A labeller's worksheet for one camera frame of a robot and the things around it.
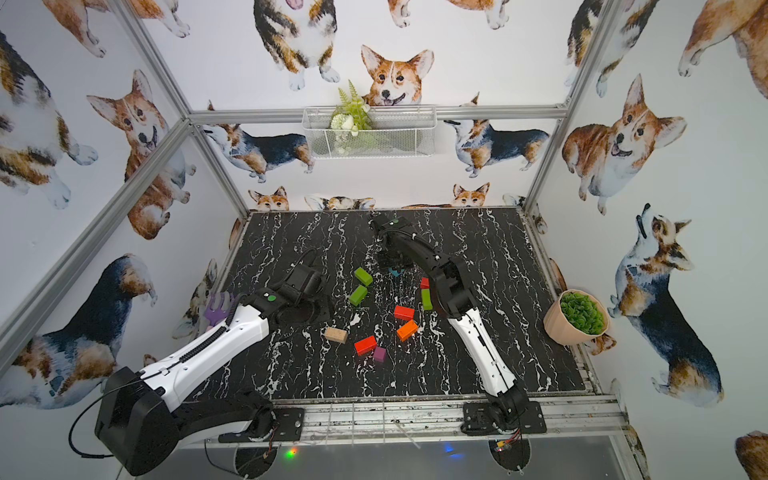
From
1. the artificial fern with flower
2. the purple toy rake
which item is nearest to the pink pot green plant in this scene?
the artificial fern with flower

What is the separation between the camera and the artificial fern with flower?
825mm

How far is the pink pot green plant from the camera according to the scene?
0.80 meters

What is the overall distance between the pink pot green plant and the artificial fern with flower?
2.47 feet
